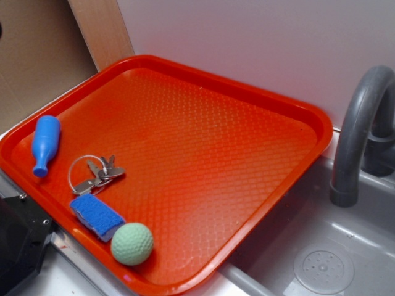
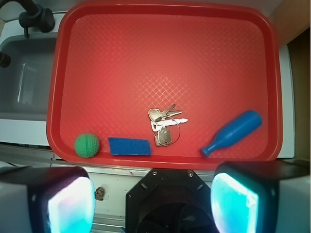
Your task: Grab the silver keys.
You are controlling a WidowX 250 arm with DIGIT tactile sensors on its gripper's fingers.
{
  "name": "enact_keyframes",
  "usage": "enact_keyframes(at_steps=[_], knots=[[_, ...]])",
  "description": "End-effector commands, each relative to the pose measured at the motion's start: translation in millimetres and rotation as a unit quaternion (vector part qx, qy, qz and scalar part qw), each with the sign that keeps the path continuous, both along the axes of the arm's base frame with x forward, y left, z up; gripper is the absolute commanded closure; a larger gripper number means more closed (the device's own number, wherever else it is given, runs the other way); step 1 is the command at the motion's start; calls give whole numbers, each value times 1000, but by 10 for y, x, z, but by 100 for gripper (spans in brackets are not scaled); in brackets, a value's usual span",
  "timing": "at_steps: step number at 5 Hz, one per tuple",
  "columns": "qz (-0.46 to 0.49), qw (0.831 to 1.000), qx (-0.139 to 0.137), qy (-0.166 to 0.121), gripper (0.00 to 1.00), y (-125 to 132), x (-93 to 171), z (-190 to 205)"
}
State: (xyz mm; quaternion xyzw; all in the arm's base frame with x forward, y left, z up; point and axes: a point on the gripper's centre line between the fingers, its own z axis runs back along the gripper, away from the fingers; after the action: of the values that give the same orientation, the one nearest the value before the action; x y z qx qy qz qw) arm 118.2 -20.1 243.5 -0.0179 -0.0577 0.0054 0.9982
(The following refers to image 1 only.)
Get silver keys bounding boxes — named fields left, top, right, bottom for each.
left=67, top=155, right=126, bottom=196

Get orange plastic tray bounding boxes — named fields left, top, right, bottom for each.
left=1, top=55, right=333, bottom=295

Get green golf ball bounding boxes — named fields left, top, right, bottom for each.
left=110, top=223, right=154, bottom=266

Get blue sponge block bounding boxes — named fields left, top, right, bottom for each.
left=70, top=194, right=125, bottom=242

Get grey toy sink basin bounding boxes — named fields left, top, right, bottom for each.
left=215, top=155, right=395, bottom=296

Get blue plastic bowling pin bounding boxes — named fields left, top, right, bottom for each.
left=32, top=115, right=61, bottom=178

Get grey plastic faucet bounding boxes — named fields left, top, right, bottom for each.
left=330, top=65, right=394, bottom=207

